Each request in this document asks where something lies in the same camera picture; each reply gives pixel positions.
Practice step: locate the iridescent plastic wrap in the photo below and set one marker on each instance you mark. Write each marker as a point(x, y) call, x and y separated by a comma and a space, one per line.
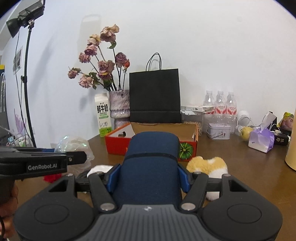
point(74, 144)

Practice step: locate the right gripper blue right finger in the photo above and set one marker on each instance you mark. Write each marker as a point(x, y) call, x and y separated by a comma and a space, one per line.
point(184, 178)

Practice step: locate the red small object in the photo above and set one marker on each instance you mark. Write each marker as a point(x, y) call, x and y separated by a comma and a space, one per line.
point(52, 178)

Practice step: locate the black studio light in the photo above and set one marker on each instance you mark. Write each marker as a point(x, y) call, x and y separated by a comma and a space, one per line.
point(25, 17)

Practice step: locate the black small box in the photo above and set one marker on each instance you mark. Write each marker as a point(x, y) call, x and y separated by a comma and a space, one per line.
point(280, 138)

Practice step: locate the purple textured vase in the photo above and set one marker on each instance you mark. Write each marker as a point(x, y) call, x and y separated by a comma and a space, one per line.
point(120, 107)

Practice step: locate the black paper shopping bag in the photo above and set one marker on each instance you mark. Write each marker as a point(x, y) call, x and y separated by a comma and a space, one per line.
point(155, 95)

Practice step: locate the clear plastic food container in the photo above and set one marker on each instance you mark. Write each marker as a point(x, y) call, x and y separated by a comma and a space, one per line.
point(192, 117)

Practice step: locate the small white round fan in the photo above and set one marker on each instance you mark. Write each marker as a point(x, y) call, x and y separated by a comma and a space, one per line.
point(243, 120)

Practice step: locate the small grey tin box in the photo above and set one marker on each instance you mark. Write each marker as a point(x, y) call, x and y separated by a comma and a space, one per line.
point(219, 131)

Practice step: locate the water bottle middle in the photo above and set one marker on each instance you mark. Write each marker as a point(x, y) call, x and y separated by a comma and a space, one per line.
point(220, 104)

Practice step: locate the white flat carton box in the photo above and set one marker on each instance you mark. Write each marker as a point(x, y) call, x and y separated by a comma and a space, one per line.
point(197, 109)

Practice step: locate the yellow green apple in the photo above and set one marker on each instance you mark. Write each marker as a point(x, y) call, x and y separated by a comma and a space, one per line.
point(245, 133)

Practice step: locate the dark blue glasses case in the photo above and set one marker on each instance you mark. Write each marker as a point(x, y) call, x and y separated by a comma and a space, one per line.
point(149, 173)

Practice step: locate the water bottle right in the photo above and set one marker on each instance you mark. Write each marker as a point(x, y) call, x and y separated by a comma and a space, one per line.
point(231, 111)

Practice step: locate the white green milk carton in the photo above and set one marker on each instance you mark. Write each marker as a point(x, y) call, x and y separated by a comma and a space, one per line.
point(103, 114)

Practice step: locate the water bottle left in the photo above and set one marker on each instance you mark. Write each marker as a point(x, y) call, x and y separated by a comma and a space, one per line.
point(209, 102)

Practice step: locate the person's left hand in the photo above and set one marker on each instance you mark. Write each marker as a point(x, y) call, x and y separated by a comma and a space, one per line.
point(8, 210)

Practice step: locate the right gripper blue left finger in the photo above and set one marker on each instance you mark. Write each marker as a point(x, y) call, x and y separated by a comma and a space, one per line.
point(112, 177)

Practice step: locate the yellow thermos jug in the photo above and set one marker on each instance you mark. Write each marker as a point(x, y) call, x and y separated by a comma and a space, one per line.
point(290, 158)

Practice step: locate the white knitted cloth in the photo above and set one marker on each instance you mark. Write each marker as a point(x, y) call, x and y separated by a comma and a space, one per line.
point(99, 169)

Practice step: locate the dried pink rose bouquet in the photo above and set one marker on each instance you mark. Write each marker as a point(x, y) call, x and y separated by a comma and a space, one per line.
point(107, 73)

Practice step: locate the yellow white plush toy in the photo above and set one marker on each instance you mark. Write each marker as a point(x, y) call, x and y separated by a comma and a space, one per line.
point(214, 167)

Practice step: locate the water bottle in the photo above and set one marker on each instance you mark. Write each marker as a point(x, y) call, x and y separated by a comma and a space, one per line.
point(220, 104)
point(209, 102)
point(231, 111)

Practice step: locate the colourful snack packet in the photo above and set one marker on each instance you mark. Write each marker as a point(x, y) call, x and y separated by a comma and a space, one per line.
point(286, 123)

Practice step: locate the red cardboard pumpkin box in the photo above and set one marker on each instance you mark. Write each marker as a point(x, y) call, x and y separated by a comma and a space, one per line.
point(118, 140)

